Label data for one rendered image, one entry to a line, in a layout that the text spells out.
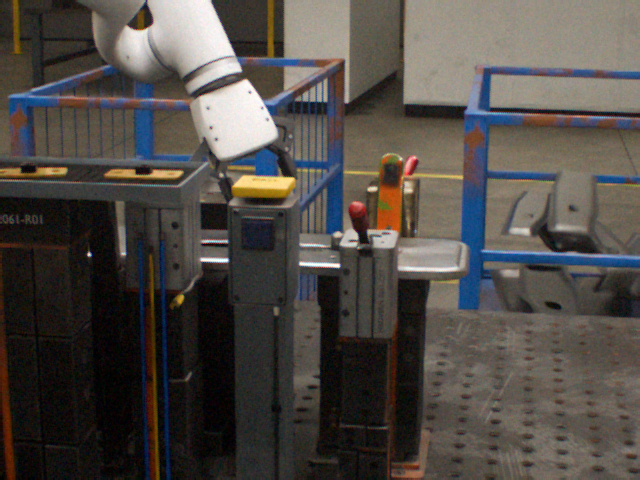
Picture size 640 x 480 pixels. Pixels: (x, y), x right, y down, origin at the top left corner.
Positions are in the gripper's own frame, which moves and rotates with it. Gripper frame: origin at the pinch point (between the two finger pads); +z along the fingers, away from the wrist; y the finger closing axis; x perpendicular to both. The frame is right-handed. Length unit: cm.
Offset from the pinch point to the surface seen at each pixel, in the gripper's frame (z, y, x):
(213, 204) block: -1.5, 3.5, -11.9
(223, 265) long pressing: 8.2, 12.6, 7.5
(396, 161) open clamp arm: 4.2, -19.5, 3.0
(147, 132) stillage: -62, -81, -289
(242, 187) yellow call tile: 2.7, 17.7, 39.3
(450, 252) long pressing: 19.1, -15.9, 13.2
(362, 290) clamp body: 18.4, 4.0, 25.9
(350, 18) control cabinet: -152, -382, -659
